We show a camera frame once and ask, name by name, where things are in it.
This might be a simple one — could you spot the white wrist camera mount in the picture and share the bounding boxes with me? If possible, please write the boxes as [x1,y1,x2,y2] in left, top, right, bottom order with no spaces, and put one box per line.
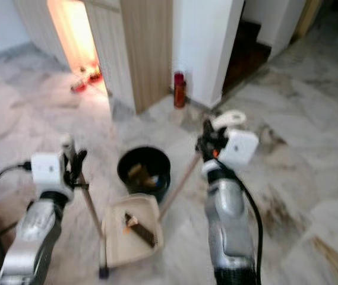
[31,152,71,192]
[222,129,260,168]

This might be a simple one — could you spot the tan cardboard scrap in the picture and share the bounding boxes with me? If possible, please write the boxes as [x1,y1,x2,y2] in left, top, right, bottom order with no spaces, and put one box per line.
[128,163,151,188]

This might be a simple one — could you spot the dark wooden stair steps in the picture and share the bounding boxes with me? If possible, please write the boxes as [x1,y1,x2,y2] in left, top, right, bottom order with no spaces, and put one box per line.
[222,20,273,96]

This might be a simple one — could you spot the dark brown strip scrap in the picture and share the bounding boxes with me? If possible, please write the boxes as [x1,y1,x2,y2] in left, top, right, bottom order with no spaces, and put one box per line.
[124,213,159,249]

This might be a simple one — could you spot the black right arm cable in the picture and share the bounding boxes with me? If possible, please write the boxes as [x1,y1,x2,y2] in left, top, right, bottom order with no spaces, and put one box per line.
[222,157,264,280]

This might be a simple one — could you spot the black round waste bin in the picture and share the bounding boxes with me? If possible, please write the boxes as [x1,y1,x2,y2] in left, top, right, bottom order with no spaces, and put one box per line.
[117,146,171,201]

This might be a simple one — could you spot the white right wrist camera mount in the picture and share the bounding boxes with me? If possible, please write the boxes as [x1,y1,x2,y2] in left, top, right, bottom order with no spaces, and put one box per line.
[222,129,260,168]

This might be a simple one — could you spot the red cylinder bottle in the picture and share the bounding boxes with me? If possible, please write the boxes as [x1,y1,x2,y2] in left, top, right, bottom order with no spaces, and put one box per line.
[173,71,187,109]

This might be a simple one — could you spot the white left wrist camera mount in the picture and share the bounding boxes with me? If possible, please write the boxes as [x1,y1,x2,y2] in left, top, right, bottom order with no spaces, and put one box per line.
[31,152,71,192]

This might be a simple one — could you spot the long-handled broom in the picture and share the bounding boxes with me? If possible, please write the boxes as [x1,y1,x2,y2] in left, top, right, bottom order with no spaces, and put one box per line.
[61,135,111,280]

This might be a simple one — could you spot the light wood partition panel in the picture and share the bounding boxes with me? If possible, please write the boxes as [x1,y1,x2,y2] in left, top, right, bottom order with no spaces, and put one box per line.
[86,0,174,115]

